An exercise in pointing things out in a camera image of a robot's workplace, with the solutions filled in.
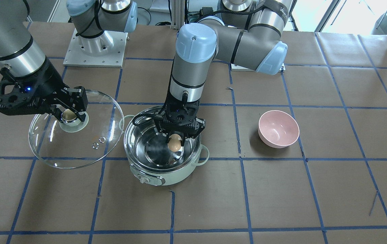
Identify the brown egg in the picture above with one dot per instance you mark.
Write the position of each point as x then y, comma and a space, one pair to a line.
174, 143

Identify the glass pot lid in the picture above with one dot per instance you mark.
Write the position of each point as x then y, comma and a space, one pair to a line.
77, 145

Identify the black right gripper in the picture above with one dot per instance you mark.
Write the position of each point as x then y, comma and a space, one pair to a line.
48, 83

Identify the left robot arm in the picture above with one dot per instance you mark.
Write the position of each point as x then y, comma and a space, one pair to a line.
242, 32

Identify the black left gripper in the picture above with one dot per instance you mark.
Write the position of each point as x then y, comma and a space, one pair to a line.
199, 126

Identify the pale green electric pot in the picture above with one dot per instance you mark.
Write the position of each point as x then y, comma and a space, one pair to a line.
150, 159

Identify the pink bowl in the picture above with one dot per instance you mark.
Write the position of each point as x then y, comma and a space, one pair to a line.
278, 129

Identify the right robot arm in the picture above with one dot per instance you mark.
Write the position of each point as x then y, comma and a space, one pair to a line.
19, 51

